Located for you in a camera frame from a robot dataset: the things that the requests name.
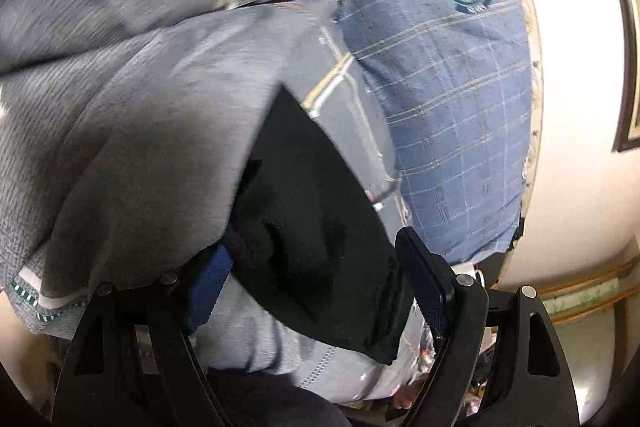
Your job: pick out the grey printed quilt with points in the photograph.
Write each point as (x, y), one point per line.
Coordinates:
(125, 107)

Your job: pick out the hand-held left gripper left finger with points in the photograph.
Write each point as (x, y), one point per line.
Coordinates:
(210, 289)

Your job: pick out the black pants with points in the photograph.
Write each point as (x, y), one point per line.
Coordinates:
(310, 207)

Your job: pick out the blue plaid pillow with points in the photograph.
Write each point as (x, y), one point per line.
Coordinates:
(450, 107)

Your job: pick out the person's dark grey clothing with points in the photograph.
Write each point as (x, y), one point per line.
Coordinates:
(280, 399)

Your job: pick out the dark framed picture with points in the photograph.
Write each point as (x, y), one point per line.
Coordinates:
(631, 72)

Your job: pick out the green wooden ledge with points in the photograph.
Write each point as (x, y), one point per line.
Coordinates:
(590, 294)

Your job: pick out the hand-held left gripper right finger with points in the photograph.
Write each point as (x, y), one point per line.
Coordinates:
(425, 269)

